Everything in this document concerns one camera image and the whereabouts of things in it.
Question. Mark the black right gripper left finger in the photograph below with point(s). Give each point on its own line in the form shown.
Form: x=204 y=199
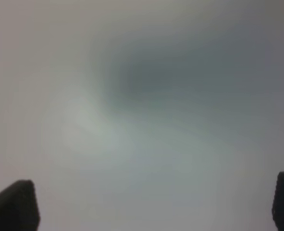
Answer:
x=18 y=207

